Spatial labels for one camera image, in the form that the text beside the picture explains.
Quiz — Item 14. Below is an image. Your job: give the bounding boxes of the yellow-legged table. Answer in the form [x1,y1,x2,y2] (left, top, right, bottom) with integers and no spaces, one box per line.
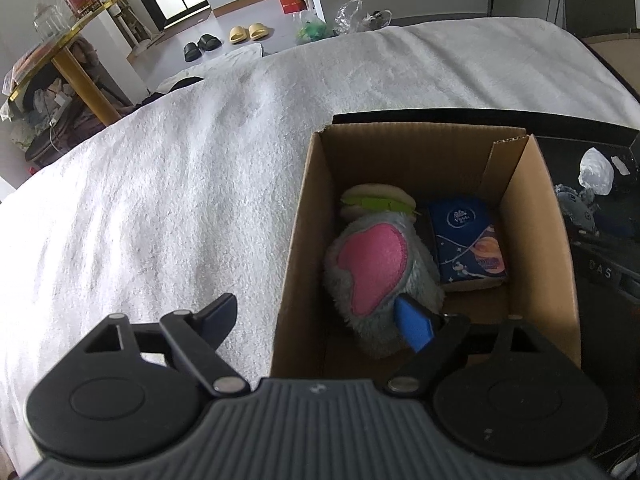
[9,0,126,126]

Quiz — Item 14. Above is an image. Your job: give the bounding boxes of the green filled plastic bag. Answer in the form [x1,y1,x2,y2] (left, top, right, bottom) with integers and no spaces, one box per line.
[295,10,334,45]

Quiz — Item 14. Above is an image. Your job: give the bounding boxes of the crumpled white plastic bag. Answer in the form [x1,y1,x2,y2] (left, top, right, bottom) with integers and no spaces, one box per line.
[577,147,615,196]

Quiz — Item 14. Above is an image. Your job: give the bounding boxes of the grey and pink plush toy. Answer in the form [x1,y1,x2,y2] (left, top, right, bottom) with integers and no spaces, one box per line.
[322,211,446,359]

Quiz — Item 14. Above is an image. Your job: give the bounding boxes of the white floor towel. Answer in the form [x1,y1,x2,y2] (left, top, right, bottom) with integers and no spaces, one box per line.
[162,42,266,87]

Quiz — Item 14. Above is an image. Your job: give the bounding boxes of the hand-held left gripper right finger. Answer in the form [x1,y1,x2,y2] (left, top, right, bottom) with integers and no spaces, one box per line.
[385,294,552,397]

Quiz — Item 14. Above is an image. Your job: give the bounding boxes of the blue printed tissue pack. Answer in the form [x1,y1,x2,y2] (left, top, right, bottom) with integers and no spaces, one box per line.
[427,197,509,291]

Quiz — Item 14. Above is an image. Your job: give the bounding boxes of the brown cardboard box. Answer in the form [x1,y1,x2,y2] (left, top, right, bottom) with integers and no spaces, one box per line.
[270,122,584,387]

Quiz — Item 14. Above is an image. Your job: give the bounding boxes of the glass jar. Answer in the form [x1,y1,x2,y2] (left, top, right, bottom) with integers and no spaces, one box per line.
[33,4,66,41]

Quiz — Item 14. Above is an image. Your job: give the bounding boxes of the clear plastic bag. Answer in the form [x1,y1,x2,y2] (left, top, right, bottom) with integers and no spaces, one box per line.
[334,0,394,36]

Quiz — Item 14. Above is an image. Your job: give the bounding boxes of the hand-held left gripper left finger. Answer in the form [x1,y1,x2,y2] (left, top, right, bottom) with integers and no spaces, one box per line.
[82,292,251,400]

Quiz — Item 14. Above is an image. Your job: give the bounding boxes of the black shallow tray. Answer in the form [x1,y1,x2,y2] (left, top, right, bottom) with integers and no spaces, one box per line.
[332,112,640,467]

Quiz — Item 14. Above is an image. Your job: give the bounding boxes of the burger plush toy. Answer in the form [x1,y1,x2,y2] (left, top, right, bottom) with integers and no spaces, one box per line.
[340,184,418,221]

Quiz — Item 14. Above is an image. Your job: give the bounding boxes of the cardboard-lined black tray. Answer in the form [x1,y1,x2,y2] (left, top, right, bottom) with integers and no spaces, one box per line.
[581,30,640,97]

